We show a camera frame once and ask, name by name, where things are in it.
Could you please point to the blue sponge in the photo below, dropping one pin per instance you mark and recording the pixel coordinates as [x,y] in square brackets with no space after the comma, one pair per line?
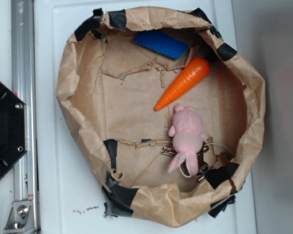
[161,43]

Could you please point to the brown paper bag bin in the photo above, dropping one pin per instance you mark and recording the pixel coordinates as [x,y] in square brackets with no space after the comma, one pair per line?
[107,89]

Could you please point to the pink plush bunny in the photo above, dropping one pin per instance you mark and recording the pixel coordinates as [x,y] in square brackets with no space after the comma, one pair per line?
[187,133]

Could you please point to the orange plastic carrot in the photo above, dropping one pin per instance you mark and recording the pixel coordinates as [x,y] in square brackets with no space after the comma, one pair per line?
[192,74]

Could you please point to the metal keys bunch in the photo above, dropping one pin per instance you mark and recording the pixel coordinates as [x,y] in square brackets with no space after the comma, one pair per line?
[205,164]

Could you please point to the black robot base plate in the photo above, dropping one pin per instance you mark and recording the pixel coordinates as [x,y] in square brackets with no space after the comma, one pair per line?
[12,130]

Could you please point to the aluminium rail frame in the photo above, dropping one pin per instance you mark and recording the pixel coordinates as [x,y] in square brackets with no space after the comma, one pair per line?
[24,217]

